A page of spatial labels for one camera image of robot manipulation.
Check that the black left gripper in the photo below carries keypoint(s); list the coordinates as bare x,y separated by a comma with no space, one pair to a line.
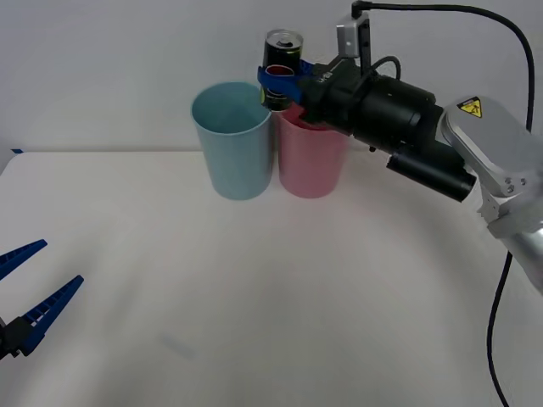
2,339

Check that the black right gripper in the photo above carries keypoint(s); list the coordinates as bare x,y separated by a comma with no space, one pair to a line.
335,99

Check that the black drink can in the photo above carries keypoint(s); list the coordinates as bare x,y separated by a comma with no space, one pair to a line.
281,53

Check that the silver and black right arm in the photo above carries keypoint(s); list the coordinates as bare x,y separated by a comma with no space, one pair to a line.
479,135

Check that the pink plastic bin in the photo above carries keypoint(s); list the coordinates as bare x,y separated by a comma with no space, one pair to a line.
309,163

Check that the pale blue plastic bin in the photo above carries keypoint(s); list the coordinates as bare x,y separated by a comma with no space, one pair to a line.
237,169

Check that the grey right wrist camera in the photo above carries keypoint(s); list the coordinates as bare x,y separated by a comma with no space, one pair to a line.
348,36

